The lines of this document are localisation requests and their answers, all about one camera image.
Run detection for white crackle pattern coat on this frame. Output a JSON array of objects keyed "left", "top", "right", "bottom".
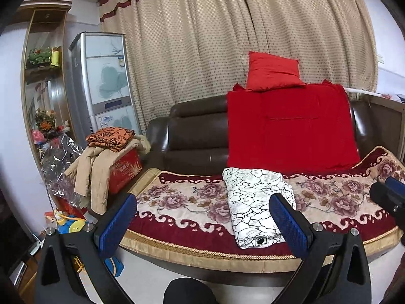
[{"left": 222, "top": 167, "right": 296, "bottom": 250}]

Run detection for green plant ornament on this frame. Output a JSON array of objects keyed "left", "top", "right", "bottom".
[{"left": 25, "top": 47, "right": 60, "bottom": 69}]

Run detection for silver floor air conditioner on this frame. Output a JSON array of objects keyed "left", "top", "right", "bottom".
[{"left": 67, "top": 32, "right": 141, "bottom": 147}]

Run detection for wooden display shelf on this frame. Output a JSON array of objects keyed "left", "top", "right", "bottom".
[{"left": 18, "top": 0, "right": 76, "bottom": 203}]

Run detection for orange artificial flowers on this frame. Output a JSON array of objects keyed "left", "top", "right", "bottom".
[{"left": 35, "top": 108, "right": 57, "bottom": 134}]

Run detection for clear plastic wrap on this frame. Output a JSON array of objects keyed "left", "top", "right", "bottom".
[{"left": 38, "top": 133, "right": 83, "bottom": 208}]

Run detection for floral red beige blanket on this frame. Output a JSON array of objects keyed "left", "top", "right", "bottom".
[{"left": 121, "top": 146, "right": 404, "bottom": 273}]

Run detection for small red pillow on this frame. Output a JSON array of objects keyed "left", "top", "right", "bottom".
[{"left": 247, "top": 51, "right": 306, "bottom": 91}]

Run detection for blue yellow toy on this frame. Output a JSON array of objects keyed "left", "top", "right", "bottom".
[{"left": 51, "top": 208, "right": 125, "bottom": 277}]

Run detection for large red cushion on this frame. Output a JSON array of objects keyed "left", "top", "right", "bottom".
[{"left": 227, "top": 82, "right": 360, "bottom": 175}]

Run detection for black knee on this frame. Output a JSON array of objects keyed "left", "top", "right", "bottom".
[{"left": 163, "top": 278, "right": 219, "bottom": 304}]

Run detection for orange black patterned cloth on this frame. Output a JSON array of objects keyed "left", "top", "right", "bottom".
[{"left": 86, "top": 127, "right": 135, "bottom": 152}]

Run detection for beige dotted curtain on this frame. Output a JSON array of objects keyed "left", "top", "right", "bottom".
[{"left": 97, "top": 0, "right": 378, "bottom": 129}]

